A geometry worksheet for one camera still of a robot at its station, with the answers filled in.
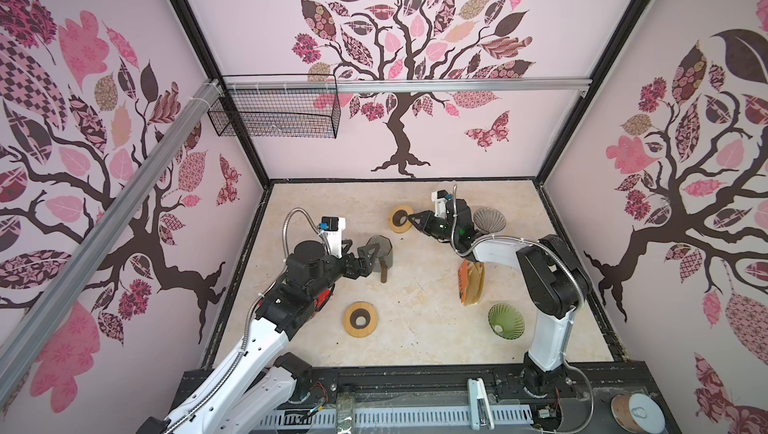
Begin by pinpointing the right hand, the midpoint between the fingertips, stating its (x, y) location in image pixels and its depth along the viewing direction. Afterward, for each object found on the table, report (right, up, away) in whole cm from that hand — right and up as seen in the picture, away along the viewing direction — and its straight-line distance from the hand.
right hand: (409, 213), depth 92 cm
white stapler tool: (+15, -43, -21) cm, 50 cm away
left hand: (-12, -8, -20) cm, 25 cm away
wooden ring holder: (-15, -31, -7) cm, 35 cm away
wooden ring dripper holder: (-4, -2, +4) cm, 6 cm away
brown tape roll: (+50, -44, -27) cm, 72 cm away
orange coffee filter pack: (+18, -19, -7) cm, 27 cm away
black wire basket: (-43, +35, +2) cm, 56 cm away
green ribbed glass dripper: (+26, -30, -12) cm, 41 cm away
